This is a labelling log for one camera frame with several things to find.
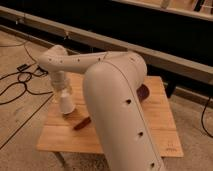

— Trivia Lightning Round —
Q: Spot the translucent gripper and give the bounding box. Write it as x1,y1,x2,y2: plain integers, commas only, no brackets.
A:
51,79,72,102

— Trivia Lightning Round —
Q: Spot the white ceramic cup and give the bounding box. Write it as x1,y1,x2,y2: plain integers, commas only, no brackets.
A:
59,92,75,115

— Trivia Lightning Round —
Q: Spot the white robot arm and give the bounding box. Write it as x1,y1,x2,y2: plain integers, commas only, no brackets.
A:
38,45,166,171

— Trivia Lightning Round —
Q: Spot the black power adapter box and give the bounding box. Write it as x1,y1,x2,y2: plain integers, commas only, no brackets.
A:
37,66,48,74

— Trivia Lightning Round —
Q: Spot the brown sausage toy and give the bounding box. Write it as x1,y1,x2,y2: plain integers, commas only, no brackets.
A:
73,117,91,131

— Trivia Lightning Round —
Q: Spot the wooden table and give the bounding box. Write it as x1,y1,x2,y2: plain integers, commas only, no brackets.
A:
37,73,183,157

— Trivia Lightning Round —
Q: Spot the maroon bowl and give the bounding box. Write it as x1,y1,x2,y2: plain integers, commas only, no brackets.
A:
137,84,149,102

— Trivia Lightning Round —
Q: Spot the black floor cable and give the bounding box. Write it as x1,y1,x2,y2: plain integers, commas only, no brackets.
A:
0,41,56,106

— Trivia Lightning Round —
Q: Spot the black cable at right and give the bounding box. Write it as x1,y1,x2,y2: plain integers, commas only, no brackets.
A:
200,96,213,139

